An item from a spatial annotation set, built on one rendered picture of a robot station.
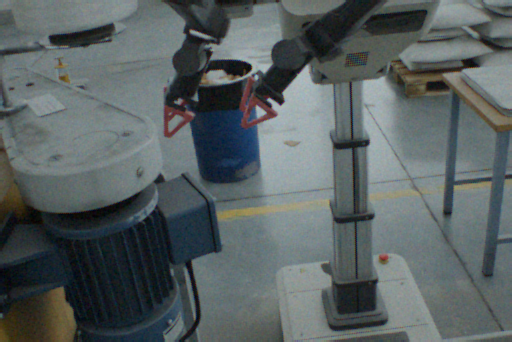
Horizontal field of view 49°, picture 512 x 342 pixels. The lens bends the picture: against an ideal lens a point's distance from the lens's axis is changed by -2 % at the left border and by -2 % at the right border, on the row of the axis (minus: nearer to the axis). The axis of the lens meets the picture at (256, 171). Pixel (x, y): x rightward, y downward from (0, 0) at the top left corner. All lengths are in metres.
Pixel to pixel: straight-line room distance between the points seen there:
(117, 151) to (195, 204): 0.15
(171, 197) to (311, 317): 1.38
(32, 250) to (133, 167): 0.18
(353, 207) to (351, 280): 0.28
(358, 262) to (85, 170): 1.40
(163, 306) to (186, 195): 0.16
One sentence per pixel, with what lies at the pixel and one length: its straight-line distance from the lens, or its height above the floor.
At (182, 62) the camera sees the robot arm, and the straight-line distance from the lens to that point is 1.15.
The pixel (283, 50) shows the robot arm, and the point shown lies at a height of 1.37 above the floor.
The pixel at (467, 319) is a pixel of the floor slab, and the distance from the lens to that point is 2.52.
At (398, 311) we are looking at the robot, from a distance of 2.13.
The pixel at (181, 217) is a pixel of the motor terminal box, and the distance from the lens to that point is 0.76.
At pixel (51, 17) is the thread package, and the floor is 1.55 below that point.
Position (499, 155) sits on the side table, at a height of 0.60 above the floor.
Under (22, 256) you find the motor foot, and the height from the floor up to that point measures 1.30.
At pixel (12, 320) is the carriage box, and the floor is 1.21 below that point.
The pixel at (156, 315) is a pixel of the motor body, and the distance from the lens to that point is 0.81.
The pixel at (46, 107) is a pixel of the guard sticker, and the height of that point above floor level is 1.42.
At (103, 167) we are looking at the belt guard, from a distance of 0.65.
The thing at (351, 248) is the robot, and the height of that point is 0.57.
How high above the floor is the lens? 1.69
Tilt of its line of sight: 28 degrees down
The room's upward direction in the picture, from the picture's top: 7 degrees counter-clockwise
